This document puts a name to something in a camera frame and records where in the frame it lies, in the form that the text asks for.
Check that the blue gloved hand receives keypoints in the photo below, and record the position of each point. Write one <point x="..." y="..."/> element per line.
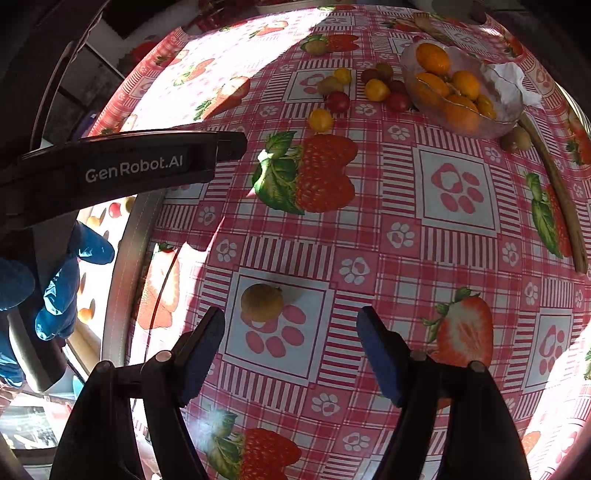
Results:
<point x="36" y="319"/>

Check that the pink strawberry tablecloth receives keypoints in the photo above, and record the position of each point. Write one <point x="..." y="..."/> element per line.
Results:
<point x="457" y="242"/>

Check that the orange kumquat in bowl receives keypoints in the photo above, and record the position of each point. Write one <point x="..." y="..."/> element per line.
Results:
<point x="433" y="59"/>

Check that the green-brown fruit on paw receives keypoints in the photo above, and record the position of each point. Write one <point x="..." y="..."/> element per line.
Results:
<point x="261" y="303"/>

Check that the crumpled white tissue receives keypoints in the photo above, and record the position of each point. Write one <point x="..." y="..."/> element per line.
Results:
<point x="508" y="81"/>

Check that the white rectangular tray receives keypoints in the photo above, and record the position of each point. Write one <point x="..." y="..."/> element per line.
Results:
<point x="107" y="293"/>

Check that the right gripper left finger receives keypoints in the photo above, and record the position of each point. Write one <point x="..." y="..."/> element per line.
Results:
<point x="195" y="354"/>

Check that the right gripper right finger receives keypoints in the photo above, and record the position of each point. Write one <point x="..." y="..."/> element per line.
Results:
<point x="388" y="354"/>

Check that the yellow cherry tomato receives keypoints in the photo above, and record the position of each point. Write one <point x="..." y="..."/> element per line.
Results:
<point x="320" y="120"/>

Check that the glass fruit bowl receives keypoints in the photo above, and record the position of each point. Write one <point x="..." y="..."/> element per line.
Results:
<point x="463" y="102"/>

